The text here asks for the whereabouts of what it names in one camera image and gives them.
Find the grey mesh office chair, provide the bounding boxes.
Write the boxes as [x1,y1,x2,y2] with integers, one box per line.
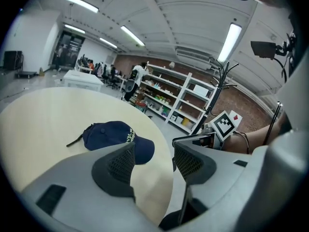
[125,79,137,93]

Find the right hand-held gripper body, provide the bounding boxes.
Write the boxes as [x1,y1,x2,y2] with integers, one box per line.
[193,110,239,151]

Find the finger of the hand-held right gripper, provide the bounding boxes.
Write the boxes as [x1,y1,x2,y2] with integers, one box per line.
[172,132,216,147]

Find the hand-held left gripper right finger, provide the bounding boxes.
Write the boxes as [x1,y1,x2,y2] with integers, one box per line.
[172,141,253,227]

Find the navy blue cap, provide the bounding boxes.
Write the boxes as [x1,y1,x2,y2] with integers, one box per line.
[66,120,155,165]

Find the flat trolley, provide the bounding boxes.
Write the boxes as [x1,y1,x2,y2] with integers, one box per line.
[14,70,38,79]

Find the black panel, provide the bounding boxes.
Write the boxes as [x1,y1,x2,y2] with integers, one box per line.
[2,50,24,70]

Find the yellow bin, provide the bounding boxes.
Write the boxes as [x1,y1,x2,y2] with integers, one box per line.
[181,116,194,128]

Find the black coat rack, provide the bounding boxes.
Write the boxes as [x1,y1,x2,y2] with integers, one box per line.
[192,58,239,136]

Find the thin black cable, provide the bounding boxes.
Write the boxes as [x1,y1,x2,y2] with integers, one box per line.
[262,101,282,145]

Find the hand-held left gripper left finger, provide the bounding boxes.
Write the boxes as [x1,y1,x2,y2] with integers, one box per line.
[20,143,161,232]

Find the white desk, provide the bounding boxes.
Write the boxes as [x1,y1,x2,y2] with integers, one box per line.
[75,65,94,75]

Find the white low table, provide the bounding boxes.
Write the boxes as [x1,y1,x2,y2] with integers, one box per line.
[63,69,104,93]

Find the ceiling tube light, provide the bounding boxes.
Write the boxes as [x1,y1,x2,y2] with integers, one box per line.
[99,37,118,49]
[120,25,146,47]
[64,24,86,34]
[61,0,99,14]
[217,23,242,63]

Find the round beige table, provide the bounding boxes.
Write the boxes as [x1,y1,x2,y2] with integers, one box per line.
[0,86,175,228]

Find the white box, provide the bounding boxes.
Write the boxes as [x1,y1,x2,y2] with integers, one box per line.
[193,84,210,98]

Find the black tablet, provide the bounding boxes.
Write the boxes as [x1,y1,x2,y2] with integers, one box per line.
[250,41,277,59]

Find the white metal shelving unit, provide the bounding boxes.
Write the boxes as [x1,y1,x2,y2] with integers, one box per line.
[165,72,217,134]
[140,60,194,124]

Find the person's right forearm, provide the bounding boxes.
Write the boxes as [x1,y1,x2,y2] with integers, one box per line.
[224,122,289,155]

